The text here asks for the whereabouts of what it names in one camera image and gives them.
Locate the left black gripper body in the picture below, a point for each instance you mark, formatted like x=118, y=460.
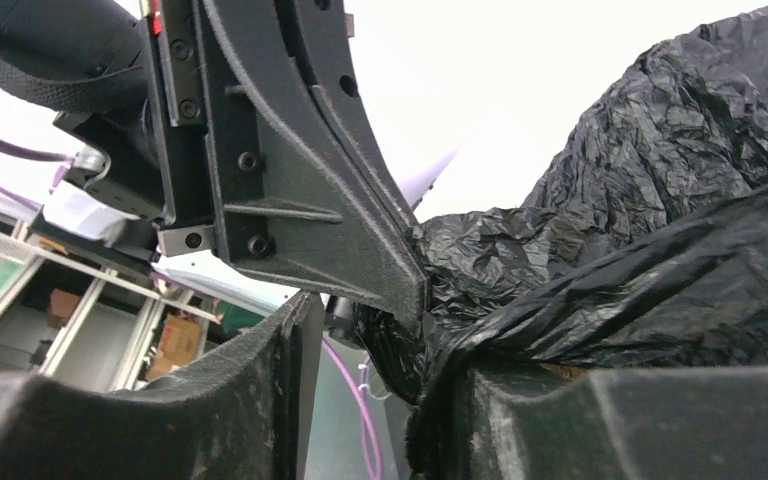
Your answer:
x=131, y=89

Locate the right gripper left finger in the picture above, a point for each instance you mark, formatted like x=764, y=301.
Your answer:
x=241, y=411

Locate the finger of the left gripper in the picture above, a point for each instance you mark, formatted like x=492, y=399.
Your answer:
x=317, y=37
x=290, y=206

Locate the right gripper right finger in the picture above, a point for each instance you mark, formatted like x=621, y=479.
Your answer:
x=501, y=422

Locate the black plastic trash bag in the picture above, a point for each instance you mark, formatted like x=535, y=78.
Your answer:
x=644, y=245

